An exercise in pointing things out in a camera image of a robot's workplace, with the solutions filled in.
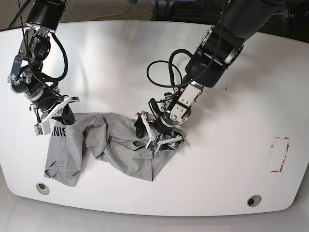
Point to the red tape rectangle marking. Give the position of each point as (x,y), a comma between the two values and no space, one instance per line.
(278,153)

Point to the black robot arm image-left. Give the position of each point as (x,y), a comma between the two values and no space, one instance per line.
(26,76)

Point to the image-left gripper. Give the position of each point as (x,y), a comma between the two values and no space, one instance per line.
(54,108)

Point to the left table grommet hole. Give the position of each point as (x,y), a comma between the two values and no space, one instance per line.
(42,189)

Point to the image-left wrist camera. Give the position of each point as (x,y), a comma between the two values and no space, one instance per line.
(42,128)

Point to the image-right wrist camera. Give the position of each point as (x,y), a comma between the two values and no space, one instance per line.
(153,146)

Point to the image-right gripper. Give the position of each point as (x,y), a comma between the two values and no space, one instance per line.
(148,127)

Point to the right table grommet hole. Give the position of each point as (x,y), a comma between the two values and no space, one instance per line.
(254,200)

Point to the grey t-shirt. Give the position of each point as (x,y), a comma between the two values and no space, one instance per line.
(109,137)

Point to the table grommet hole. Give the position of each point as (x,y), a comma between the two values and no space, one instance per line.
(254,200)
(42,189)

